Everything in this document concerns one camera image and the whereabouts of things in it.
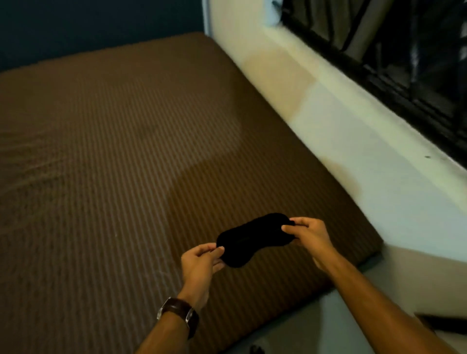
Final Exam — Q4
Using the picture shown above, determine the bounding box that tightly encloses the person's left hand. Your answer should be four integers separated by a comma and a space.
180, 242, 225, 311

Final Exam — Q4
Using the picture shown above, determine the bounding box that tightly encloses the person's right hand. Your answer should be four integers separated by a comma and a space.
281, 217, 341, 275

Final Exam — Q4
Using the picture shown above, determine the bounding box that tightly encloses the black sleep mask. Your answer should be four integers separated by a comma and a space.
216, 213, 296, 268

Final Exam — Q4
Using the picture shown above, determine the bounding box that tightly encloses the person's left forearm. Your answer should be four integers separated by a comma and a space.
135, 314, 190, 354

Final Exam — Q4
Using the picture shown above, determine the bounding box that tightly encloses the person's right forearm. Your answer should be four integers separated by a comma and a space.
321, 252, 460, 354

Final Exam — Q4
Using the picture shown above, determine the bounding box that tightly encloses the brown leather wristwatch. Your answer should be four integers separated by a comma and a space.
157, 297, 200, 340

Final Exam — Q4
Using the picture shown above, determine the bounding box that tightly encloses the brown striped mattress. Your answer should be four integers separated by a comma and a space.
0, 31, 384, 354

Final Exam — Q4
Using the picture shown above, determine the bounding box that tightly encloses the black window grille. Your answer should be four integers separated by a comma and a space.
281, 0, 467, 169

